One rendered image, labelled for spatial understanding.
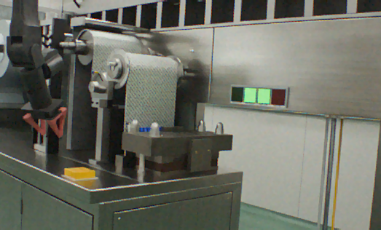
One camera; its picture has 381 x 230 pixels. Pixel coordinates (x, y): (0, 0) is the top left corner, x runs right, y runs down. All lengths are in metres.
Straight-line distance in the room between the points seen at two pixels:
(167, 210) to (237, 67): 0.59
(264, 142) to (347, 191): 0.98
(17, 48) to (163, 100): 0.71
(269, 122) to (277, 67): 2.88
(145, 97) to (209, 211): 0.47
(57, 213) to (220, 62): 0.81
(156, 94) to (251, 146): 2.95
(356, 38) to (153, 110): 0.76
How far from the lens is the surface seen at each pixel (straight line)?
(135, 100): 1.59
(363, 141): 3.91
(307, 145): 4.15
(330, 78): 1.41
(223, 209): 1.62
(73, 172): 1.34
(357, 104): 1.37
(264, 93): 1.53
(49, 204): 1.51
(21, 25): 1.12
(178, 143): 1.47
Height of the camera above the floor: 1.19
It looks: 3 degrees down
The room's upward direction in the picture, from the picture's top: 4 degrees clockwise
